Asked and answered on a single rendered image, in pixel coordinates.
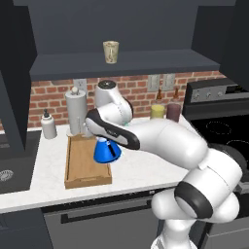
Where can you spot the grey wall outlet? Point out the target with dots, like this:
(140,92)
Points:
(153,82)
(80,84)
(168,81)

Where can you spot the white soap dispenser bottle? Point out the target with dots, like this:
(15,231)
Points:
(48,127)

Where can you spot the white paper towel roll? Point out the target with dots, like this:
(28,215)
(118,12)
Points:
(76,112)

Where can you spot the wooden tray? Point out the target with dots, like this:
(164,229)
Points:
(82,162)

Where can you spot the maroon jar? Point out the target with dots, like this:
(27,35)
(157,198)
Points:
(173,112)

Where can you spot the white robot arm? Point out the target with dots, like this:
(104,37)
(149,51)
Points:
(168,139)

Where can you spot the beige mug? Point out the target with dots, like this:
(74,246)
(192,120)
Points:
(111,52)

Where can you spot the grey dishwasher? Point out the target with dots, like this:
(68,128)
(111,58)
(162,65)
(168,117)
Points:
(107,230)

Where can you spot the yellow jar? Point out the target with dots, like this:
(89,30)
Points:
(157,112)

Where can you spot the dark grey wall cabinet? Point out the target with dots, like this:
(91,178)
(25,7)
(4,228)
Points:
(129,63)

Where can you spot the brown bottle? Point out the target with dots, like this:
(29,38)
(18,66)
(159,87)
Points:
(175,93)
(159,94)

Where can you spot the dark sink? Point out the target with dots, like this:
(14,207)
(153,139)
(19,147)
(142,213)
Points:
(16,162)

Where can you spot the black stove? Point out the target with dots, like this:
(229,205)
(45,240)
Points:
(223,113)

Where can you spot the dark grey base cabinet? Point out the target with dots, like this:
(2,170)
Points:
(22,231)

